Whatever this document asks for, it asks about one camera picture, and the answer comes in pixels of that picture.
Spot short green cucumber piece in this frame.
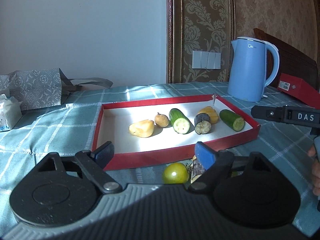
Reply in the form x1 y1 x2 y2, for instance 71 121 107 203
219 109 245 132

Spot white tissue pack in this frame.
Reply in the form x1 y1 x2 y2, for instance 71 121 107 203
0 94 22 132

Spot small round yellow fruit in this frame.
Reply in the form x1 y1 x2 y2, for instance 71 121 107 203
155 113 169 128

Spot light blue electric kettle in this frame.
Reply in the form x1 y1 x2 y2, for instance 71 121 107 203
227 36 280 102

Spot dark eggplant slice piece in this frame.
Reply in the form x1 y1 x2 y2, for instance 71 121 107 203
194 113 212 135

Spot red shallow cardboard box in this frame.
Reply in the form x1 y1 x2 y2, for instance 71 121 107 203
91 94 261 172

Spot white wall switch panel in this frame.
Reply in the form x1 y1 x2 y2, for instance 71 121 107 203
191 50 221 70

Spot green round tomato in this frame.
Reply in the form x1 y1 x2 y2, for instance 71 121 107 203
162 163 189 184

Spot grey patterned gift bag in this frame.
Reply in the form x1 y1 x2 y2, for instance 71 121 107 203
1 68 113 111

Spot red small box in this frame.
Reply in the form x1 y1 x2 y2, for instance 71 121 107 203
277 73 320 109

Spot teal checked tablecloth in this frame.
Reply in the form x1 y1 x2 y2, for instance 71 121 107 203
1 82 319 236

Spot brown bark log piece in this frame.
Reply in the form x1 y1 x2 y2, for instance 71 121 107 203
190 155 206 183

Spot ornate brown wall panel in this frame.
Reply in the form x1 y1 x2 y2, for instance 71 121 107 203
166 0 235 83

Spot long green cucumber piece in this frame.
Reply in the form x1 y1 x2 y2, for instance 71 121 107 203
169 108 190 134

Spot person right hand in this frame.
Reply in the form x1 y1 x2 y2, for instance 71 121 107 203
307 145 320 197

